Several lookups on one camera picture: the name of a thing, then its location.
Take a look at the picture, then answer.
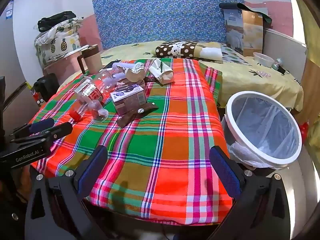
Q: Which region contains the clear plastic bin liner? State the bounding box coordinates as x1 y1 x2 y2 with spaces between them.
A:
222 96 298 168

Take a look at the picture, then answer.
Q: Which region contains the blue wall sticker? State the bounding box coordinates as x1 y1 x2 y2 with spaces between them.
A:
5 1 16 18

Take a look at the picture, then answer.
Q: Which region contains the white bed side board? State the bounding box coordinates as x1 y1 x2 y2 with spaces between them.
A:
264 27 307 80

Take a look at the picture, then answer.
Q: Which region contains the smartphone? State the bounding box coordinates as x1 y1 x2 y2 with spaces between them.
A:
102 60 122 70

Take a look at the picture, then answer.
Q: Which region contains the wooden panel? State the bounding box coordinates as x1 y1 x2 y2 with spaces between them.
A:
300 57 320 122

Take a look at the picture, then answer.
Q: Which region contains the white refrigerator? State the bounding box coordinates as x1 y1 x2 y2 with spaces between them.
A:
0 0 42 135

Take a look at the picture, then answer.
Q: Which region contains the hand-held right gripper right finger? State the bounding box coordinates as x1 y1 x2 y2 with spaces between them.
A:
209 145 292 240

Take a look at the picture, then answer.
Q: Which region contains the brown printed paper cup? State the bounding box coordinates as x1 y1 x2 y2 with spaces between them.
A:
125 64 146 82

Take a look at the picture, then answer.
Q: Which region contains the red yellow packaging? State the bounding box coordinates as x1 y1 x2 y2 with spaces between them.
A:
31 85 44 105

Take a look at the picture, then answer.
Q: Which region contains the brown dotted snack wrapper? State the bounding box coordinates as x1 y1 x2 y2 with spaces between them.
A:
116 102 159 128

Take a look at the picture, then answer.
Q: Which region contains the purple drink carton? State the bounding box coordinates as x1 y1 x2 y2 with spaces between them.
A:
110 83 148 116

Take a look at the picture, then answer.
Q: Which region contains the white round bin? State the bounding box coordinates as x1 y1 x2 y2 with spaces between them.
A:
221 92 302 169

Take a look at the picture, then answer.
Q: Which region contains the black bag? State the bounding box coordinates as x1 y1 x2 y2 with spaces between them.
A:
37 11 77 32

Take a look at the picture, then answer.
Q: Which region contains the white pineapple print pillow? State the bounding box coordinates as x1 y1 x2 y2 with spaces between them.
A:
220 44 253 66

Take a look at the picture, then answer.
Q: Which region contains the black backpack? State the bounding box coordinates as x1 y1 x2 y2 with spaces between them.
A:
32 73 60 103

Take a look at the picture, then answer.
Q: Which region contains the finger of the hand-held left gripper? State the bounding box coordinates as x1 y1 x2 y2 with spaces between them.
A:
9 122 73 144
12 118 55 137

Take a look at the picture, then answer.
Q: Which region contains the red plastic bag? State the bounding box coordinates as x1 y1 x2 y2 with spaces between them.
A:
299 122 309 141

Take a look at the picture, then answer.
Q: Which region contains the pink storage box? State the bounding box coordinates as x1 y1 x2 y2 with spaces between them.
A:
44 45 89 77

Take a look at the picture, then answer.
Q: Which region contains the clear plastic cup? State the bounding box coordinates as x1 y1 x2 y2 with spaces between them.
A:
89 99 109 123

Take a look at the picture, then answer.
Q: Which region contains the clear bottle with red label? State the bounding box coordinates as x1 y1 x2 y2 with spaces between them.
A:
69 69 125 123

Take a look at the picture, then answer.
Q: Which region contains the pineapple print quilt bundle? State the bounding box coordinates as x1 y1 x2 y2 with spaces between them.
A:
34 17 84 67

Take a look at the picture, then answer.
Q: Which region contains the brown polka dot pillow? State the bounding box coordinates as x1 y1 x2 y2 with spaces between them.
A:
155 40 201 58

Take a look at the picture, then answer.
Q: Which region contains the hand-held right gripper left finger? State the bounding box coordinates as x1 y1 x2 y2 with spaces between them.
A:
25 145 108 240

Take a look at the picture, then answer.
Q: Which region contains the brown lidded mug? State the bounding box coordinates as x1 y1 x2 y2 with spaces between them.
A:
76 44 103 74

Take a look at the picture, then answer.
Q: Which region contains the red green plaid blanket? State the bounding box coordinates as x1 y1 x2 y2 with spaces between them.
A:
29 58 234 227

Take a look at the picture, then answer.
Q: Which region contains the black cloth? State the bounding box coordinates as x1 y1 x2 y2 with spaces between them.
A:
219 2 272 22

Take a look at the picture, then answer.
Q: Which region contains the yellow curtain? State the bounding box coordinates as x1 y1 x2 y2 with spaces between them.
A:
291 0 320 155

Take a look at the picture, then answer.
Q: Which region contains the yellow pineapple print bed sheet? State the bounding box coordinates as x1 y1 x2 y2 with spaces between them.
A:
59 40 304 113

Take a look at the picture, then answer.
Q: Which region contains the white bowl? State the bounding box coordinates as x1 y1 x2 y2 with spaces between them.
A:
253 52 275 68

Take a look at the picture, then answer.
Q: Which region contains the blue floral headboard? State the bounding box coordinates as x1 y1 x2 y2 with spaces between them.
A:
92 0 245 50

